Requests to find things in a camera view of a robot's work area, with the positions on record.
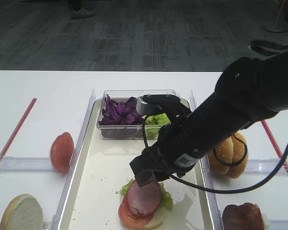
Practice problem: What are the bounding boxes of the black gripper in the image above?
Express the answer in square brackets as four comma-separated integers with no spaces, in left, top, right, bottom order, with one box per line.
[130,125,202,187]

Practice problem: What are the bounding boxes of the meat patty slice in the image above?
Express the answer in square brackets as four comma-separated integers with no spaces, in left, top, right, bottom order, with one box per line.
[127,181,162,216]

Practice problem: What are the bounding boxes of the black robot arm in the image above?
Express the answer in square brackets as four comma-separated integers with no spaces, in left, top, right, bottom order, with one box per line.
[130,51,288,186]

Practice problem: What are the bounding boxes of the lettuce leaf on bread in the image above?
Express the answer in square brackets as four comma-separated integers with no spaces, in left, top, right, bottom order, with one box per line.
[120,179,174,210]

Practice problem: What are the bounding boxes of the bottom bread slice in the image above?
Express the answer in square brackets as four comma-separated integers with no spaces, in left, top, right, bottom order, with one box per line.
[145,207,167,230]

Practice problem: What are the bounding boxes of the lower tomato slice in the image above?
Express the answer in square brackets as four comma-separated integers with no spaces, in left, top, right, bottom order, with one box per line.
[118,203,153,230]

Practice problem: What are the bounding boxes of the green lettuce in box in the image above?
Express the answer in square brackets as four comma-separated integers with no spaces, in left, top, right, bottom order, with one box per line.
[145,113,171,139]

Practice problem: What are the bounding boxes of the tomato half on left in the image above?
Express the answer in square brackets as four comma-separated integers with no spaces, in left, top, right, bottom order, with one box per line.
[50,132,74,174]

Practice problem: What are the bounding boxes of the stack of meat patties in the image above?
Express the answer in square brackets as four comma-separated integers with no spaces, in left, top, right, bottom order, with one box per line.
[222,202,264,230]

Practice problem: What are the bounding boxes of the white rectangular metal tray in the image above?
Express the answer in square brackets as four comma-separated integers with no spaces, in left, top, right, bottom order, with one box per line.
[53,99,213,230]

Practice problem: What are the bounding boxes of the clear plastic salad box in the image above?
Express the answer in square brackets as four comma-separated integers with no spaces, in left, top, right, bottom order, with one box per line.
[96,90,179,139]

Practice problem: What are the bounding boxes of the purple cabbage shreds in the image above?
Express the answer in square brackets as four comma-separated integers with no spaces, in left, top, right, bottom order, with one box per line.
[99,95,144,126]

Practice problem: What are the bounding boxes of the sesame bun left piece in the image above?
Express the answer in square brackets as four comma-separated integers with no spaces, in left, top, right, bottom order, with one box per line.
[208,138,233,175]

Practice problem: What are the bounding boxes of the sesame bun piece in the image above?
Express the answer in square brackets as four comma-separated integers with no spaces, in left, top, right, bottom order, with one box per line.
[226,132,249,179]
[208,138,233,175]

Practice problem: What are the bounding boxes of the sesame bun right piece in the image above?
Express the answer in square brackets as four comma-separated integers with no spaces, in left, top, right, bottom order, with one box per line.
[226,132,249,179]

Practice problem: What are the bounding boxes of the lower left clear holder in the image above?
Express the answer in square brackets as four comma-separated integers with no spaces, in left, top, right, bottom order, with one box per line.
[42,220,55,230]

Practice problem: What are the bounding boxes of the clear holder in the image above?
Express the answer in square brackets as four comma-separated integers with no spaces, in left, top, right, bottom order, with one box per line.
[42,220,55,230]
[0,156,56,172]
[244,159,288,176]

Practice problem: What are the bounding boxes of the upper right clear holder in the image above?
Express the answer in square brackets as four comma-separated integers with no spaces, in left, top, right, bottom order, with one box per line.
[244,159,288,176]

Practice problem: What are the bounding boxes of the bun half on left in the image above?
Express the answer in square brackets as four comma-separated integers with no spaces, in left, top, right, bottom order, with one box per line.
[0,194,43,230]

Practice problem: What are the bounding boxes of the left red straw strip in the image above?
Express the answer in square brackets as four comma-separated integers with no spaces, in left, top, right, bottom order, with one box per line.
[0,98,37,162]

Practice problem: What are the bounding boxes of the red straw strip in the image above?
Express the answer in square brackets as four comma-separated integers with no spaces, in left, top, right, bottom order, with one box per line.
[0,98,37,162]
[261,120,288,176]

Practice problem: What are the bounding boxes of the right red straw strip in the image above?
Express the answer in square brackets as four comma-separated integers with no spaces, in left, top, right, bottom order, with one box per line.
[261,120,288,176]

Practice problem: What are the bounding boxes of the upper left clear holder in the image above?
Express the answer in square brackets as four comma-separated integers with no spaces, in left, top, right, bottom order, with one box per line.
[0,156,56,172]

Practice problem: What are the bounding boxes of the person's grey shoe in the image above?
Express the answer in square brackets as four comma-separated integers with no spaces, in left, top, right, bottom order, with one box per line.
[71,8,94,19]

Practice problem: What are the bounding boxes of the metal stand base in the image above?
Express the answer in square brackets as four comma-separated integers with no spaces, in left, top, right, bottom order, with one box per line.
[262,0,288,34]

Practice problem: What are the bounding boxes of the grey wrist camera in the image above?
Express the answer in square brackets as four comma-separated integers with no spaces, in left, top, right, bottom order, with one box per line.
[136,93,180,116]

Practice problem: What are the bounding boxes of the right clear vertical rail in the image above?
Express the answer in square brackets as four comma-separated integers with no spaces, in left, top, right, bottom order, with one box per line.
[190,90,226,230]

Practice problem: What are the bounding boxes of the clear vertical rail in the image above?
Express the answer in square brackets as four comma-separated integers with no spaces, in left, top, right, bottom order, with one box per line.
[49,90,96,230]
[190,90,226,230]

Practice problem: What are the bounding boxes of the left clear vertical rail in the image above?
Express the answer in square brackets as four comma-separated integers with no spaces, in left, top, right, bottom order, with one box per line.
[49,90,96,230]

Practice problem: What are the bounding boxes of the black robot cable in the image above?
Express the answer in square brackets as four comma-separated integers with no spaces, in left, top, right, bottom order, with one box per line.
[141,38,288,195]

